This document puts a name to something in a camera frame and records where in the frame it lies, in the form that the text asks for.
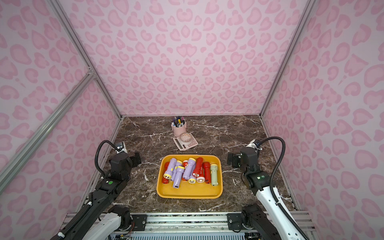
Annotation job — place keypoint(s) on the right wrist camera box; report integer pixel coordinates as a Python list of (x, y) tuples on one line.
[(254, 144)]

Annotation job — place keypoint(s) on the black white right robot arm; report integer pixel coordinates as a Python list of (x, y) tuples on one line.
[(271, 220)]

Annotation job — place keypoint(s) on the pale green flashlight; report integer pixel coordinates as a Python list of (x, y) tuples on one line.
[(214, 175)]

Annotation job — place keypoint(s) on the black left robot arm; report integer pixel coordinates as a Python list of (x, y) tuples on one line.
[(106, 192)]

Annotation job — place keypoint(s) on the red white flashlight emblem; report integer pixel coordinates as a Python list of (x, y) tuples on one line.
[(201, 177)]

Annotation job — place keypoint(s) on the beige tape roll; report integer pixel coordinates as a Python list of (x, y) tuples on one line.
[(186, 137)]

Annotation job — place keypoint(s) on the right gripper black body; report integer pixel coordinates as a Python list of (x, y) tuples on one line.
[(233, 160)]

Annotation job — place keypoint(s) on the plain red flashlight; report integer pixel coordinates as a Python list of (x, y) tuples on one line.
[(207, 172)]

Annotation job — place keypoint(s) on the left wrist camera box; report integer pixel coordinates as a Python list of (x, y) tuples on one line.
[(121, 148)]

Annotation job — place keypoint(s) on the yellow plastic tray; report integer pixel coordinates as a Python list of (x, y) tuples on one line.
[(186, 190)]

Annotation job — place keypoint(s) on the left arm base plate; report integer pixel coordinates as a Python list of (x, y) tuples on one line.
[(128, 222)]

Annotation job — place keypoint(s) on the pink metal pen bucket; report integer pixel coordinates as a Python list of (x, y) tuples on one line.
[(179, 126)]

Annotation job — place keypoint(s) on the aluminium front rail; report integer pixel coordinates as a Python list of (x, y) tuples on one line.
[(187, 226)]

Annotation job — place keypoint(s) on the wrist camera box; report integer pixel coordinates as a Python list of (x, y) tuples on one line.
[(254, 144), (121, 148)]

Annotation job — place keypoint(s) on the pink calculator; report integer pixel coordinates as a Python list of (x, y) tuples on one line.
[(182, 146)]

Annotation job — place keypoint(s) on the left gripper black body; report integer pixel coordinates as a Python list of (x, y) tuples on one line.
[(134, 159)]

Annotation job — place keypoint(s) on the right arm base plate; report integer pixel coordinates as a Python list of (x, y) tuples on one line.
[(251, 217)]

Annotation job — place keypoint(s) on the purple flashlight group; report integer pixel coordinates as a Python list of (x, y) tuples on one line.
[(192, 179)]

